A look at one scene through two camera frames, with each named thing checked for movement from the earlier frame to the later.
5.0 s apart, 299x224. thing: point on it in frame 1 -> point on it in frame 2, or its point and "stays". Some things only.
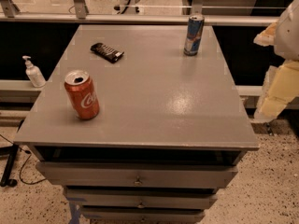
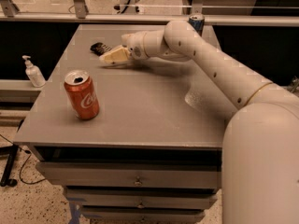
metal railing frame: x=81 y=17 stays
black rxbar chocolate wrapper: x=107 y=52 stays
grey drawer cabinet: x=134 y=129 stays
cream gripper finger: x=279 y=89 -> x=135 y=49
